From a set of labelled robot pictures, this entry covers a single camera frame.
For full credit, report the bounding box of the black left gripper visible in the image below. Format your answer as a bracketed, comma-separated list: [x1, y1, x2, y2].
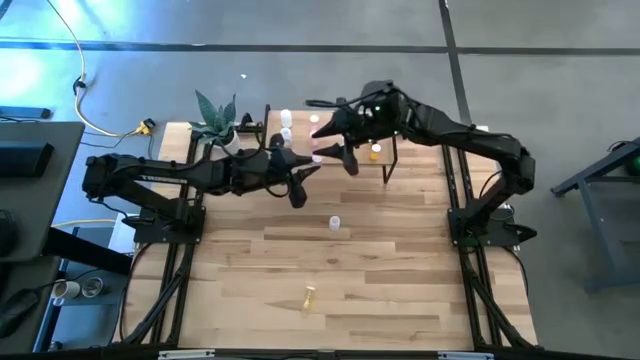
[269, 132, 321, 210]

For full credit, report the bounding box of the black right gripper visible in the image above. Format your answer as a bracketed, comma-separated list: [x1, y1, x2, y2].
[310, 99, 374, 177]

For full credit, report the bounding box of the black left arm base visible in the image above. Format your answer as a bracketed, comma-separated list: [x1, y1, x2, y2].
[122, 203, 207, 246]

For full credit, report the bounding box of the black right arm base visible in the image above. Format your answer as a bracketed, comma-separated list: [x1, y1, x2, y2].
[447, 206, 539, 249]

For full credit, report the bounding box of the wooden shelf with black legs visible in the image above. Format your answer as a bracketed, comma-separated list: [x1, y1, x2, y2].
[259, 103, 400, 185]

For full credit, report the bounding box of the green plant in white pot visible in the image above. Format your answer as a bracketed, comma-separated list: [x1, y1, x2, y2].
[188, 89, 242, 159]

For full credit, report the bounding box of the white box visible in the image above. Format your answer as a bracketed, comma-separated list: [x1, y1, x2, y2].
[108, 212, 142, 255]

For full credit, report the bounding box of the black desk beam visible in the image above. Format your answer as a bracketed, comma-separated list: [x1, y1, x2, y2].
[43, 227, 134, 276]

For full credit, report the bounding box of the glass cup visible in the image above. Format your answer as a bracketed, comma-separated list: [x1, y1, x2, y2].
[81, 276, 105, 300]

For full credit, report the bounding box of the grey desk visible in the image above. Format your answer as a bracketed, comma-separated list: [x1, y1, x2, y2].
[0, 121, 86, 264]

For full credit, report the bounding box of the white cup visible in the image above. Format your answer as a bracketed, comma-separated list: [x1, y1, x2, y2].
[52, 279, 81, 307]

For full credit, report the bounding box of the black box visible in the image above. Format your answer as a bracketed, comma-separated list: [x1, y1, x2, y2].
[0, 141, 55, 178]

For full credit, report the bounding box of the flat black bar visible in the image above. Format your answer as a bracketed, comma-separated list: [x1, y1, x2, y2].
[0, 105, 52, 120]

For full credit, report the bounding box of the blue-grey metal stand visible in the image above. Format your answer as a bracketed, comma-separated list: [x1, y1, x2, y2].
[549, 135, 640, 294]

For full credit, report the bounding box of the black handheld device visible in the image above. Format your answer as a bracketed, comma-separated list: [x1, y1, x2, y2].
[0, 288, 41, 339]

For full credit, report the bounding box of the black aluminium table frame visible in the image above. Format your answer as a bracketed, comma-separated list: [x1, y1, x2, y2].
[113, 122, 540, 351]

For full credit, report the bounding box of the silver bracket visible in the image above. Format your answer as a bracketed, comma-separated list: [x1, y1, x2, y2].
[158, 349, 216, 359]
[438, 351, 495, 360]

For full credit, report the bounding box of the thin yellow cable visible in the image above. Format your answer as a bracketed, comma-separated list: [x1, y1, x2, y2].
[51, 218, 117, 230]

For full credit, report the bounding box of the yellow power cable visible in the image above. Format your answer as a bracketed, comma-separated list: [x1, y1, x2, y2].
[46, 0, 151, 139]

